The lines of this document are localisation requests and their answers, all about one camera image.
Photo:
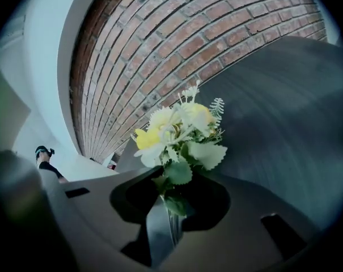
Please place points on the dark wooden table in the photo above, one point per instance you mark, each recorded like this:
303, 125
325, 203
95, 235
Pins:
273, 109

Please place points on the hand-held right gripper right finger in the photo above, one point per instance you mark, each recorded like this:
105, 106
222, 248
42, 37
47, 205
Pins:
245, 208

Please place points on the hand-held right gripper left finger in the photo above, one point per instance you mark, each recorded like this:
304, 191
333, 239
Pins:
94, 208

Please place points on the yellow flowers bunch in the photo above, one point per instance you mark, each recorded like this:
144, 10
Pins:
182, 132

